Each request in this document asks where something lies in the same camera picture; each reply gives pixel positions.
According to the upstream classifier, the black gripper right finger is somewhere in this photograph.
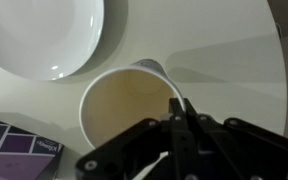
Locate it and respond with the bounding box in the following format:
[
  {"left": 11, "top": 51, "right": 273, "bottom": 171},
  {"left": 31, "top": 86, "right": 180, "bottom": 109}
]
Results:
[{"left": 183, "top": 99, "right": 288, "bottom": 180}]

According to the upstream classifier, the white round plate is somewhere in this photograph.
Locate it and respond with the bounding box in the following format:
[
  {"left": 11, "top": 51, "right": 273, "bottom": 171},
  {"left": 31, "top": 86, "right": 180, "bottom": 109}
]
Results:
[{"left": 0, "top": 0, "right": 105, "bottom": 82}]

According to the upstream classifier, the white patterned paper cup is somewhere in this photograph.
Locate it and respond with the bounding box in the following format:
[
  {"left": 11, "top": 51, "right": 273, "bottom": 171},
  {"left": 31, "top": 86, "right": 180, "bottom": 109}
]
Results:
[{"left": 78, "top": 58, "right": 186, "bottom": 152}]

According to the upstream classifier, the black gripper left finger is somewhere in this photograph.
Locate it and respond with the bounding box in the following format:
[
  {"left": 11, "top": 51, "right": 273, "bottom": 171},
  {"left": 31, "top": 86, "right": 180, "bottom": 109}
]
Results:
[{"left": 74, "top": 97, "right": 189, "bottom": 180}]

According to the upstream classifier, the purple patterned tissue box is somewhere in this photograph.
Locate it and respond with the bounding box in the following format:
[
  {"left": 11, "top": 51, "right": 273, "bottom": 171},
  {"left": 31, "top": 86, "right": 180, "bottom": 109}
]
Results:
[{"left": 0, "top": 114, "right": 65, "bottom": 180}]

